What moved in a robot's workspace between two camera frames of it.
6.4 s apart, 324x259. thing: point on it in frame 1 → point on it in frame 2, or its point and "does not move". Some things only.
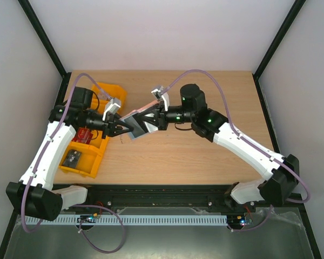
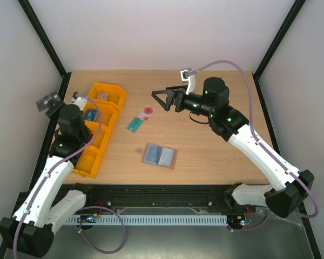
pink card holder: (139, 110) → (162, 156)
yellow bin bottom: (89, 159) does not move
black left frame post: (44, 36) does not move
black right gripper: (162, 118) → (176, 99)
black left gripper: (110, 127) → (54, 113)
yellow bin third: (97, 142) does not move
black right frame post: (282, 31) does not move
